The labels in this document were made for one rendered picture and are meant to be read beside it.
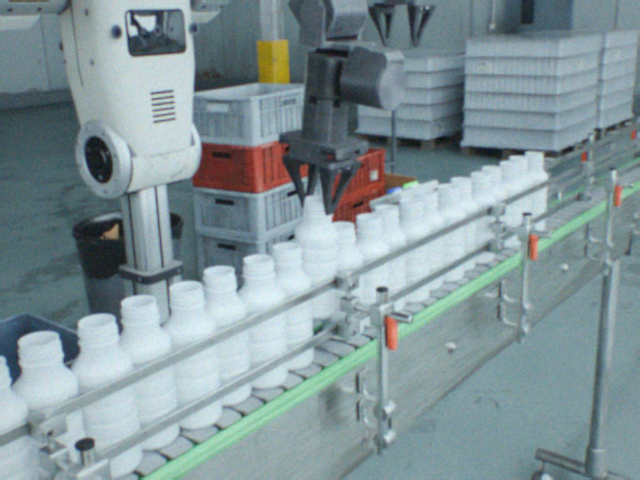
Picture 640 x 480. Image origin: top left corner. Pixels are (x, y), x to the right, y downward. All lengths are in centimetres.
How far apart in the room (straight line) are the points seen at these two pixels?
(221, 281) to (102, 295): 228
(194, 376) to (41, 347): 19
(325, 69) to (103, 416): 47
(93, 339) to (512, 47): 708
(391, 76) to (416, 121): 744
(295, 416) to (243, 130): 257
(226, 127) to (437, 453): 173
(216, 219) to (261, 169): 36
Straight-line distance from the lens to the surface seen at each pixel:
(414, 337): 118
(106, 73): 148
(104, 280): 311
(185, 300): 83
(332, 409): 104
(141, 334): 81
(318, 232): 98
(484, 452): 273
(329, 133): 94
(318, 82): 93
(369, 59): 90
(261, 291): 92
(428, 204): 124
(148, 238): 161
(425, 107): 826
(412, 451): 270
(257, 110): 342
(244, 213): 353
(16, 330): 146
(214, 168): 360
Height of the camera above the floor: 145
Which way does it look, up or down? 17 degrees down
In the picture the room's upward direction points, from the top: 2 degrees counter-clockwise
